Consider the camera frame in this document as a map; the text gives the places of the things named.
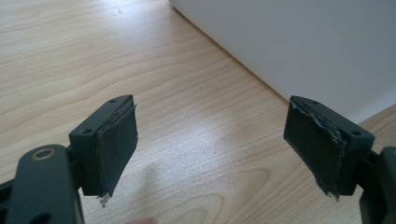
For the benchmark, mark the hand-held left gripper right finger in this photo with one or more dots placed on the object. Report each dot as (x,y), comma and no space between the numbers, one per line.
(323,146)

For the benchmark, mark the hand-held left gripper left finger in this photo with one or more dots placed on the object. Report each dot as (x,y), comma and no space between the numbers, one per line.
(93,155)

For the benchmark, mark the white panel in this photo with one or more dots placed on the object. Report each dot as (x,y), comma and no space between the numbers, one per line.
(295,37)

